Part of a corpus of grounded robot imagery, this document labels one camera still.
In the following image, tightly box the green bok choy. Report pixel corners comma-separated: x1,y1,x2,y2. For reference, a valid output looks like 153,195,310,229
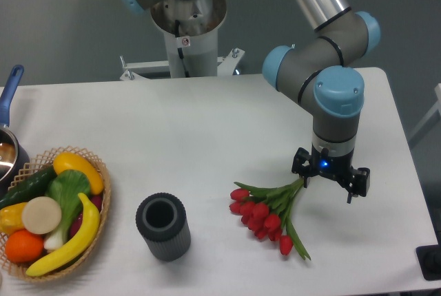
44,169,91,252

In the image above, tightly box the grey ribbed vase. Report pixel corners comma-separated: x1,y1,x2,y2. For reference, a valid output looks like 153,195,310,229
135,193,192,262

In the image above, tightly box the beige round disc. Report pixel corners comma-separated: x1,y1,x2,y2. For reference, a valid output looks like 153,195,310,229
21,196,62,235

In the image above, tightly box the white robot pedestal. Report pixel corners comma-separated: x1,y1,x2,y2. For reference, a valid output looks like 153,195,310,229
120,0,245,81

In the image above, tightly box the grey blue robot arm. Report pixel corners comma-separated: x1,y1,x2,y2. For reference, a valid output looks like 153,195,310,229
122,0,381,198

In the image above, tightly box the woven wicker basket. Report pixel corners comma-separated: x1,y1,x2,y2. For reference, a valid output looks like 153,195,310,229
0,146,112,283

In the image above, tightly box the yellow bell pepper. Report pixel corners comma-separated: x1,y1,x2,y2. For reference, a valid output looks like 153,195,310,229
1,202,27,235

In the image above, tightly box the yellow banana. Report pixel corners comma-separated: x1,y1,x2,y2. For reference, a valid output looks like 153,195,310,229
25,193,100,277

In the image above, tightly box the orange fruit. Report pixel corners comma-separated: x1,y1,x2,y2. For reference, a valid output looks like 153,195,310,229
5,229,43,263

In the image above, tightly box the blue handled saucepan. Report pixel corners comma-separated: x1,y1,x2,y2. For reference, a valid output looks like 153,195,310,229
1,65,29,198

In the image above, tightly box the white frame at right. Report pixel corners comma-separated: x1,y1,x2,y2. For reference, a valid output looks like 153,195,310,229
408,83,440,149

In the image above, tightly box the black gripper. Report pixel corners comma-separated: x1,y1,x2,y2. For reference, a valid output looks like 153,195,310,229
291,147,370,204

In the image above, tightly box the green cucumber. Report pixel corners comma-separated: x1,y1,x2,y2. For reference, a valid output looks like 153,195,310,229
1,165,57,209

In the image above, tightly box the red tulip bouquet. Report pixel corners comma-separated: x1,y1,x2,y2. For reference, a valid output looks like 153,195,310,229
229,178,311,260

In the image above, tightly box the black device at table edge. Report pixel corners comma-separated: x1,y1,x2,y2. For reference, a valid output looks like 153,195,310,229
416,244,440,281

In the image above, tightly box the dark red vegetable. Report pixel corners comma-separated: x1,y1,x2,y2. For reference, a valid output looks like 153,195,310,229
68,194,103,239

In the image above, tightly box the black cable on pedestal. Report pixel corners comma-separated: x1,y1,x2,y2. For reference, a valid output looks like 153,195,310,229
174,19,190,78

